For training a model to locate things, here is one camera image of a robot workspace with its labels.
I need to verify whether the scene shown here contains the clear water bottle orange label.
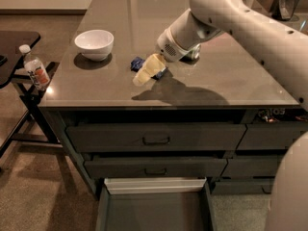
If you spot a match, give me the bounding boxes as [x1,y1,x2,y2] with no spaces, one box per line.
[19,44,50,90]

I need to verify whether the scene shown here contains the chip bags in drawer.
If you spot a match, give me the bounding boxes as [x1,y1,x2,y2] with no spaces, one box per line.
[257,108,308,123]

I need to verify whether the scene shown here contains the top right dark drawer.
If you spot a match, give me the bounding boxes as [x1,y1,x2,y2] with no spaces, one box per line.
[238,122,308,150]

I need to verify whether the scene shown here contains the white ceramic bowl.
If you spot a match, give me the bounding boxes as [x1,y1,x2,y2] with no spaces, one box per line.
[74,30,114,62]

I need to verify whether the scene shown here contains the top left dark drawer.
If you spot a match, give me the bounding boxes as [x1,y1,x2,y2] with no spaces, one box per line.
[66,123,245,153]

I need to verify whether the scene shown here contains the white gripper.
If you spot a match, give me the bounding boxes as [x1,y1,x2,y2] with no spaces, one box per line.
[133,27,193,86]

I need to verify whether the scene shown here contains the dark metal container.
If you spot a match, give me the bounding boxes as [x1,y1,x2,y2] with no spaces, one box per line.
[270,0,299,21]

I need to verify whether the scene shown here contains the bottom right dark drawer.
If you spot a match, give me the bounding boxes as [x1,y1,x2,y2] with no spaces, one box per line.
[210,179,273,194]

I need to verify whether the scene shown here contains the blue rxbar snack bar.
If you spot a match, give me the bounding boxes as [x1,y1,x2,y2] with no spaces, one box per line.
[130,57,167,80]

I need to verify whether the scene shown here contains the dark side table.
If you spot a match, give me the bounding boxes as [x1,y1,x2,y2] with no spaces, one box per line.
[0,31,59,156]

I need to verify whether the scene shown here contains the middle right dark drawer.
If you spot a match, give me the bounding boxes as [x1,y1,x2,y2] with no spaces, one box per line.
[221,155,282,178]

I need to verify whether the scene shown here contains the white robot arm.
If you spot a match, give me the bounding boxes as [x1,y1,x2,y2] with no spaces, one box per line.
[133,0,308,231]

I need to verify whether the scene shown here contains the open bottom left drawer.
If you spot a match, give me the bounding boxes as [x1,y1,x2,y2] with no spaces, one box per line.
[95,177,217,231]

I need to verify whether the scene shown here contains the dark drawer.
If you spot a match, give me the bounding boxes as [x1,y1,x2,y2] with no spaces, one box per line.
[66,123,245,153]
[210,179,273,194]
[221,155,282,178]
[238,122,308,150]
[84,157,227,178]

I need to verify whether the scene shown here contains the green soda can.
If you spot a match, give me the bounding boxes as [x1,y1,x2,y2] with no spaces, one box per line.
[183,44,201,61]

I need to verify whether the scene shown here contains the middle left dark drawer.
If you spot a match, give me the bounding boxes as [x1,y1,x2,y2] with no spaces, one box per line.
[84,157,227,178]

